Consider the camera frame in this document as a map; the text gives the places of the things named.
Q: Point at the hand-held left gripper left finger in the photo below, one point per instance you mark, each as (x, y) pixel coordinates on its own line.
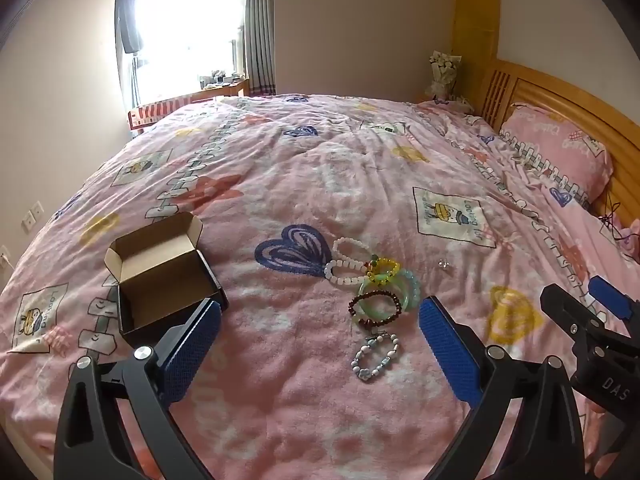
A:
(192, 350)

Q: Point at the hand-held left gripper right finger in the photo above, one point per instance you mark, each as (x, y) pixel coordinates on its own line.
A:
(450, 350)

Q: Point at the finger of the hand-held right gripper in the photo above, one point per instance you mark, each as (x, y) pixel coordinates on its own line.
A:
(607, 295)
(567, 310)

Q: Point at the pale teal bangle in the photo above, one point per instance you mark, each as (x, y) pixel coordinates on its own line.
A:
(412, 285)

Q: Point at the black cardboard box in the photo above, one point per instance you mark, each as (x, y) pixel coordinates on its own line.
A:
(150, 280)

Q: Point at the green jade bangle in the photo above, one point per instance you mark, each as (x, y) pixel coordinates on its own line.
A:
(372, 305)

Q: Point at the pink pillow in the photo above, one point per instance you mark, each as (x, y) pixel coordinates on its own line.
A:
(555, 145)

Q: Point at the pink printed blanket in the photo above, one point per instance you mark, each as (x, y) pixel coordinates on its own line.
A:
(300, 185)

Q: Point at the wooden headboard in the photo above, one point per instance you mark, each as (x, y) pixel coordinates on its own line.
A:
(550, 85)

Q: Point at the red white striped cloth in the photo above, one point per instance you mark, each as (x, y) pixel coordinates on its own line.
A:
(155, 110)

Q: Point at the wooden desk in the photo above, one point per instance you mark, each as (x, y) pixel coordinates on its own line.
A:
(222, 91)

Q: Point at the white flower bouquet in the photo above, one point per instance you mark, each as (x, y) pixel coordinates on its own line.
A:
(442, 72)

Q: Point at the small clutter on desk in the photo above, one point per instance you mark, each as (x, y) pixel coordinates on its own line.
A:
(220, 77)

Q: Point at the yellow wooden pillar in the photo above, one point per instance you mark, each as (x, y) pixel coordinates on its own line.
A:
(475, 20)

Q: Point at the window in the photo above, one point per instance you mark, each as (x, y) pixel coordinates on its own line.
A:
(185, 35)

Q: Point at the grey striped curtain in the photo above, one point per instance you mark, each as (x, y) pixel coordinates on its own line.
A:
(260, 35)

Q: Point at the dark hanging garment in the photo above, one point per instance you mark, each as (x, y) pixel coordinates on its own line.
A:
(127, 15)

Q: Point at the white wall outlet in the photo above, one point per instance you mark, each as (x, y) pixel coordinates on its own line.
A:
(32, 216)

